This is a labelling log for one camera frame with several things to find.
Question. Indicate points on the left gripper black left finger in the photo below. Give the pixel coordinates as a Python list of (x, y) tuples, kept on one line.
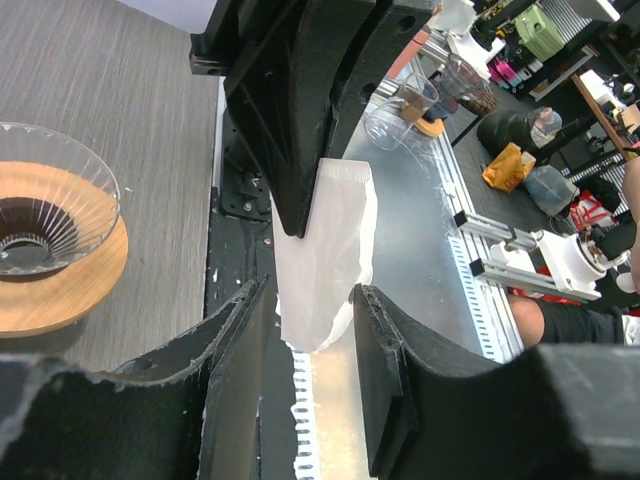
[(186, 410)]

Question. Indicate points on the person's forearm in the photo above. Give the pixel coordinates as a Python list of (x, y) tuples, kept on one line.
[(540, 321)]

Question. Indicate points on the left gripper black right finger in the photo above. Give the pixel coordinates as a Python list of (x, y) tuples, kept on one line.
[(434, 410)]

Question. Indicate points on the aluminium frame rail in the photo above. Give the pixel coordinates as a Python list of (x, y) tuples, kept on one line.
[(465, 296)]

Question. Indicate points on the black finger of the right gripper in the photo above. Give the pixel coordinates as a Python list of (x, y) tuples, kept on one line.
[(283, 96), (387, 30)]

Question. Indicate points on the orange snack bag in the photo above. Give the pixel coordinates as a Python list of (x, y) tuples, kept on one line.
[(509, 168)]

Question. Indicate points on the clear glass pitcher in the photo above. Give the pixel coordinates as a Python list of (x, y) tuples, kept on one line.
[(388, 125)]

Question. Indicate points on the glass cup on coaster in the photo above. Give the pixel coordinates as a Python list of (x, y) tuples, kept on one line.
[(430, 102)]

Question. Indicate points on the clear glass ribbed dripper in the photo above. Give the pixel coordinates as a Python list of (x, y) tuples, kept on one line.
[(59, 201)]

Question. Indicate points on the white paper coffee filter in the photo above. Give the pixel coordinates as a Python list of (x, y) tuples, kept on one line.
[(316, 273)]

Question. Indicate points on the white slotted cable duct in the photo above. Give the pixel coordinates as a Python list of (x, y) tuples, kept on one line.
[(307, 462)]

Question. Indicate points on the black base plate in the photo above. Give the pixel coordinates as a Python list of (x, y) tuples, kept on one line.
[(237, 252)]

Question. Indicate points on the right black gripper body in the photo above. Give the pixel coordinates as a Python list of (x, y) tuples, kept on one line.
[(214, 51)]

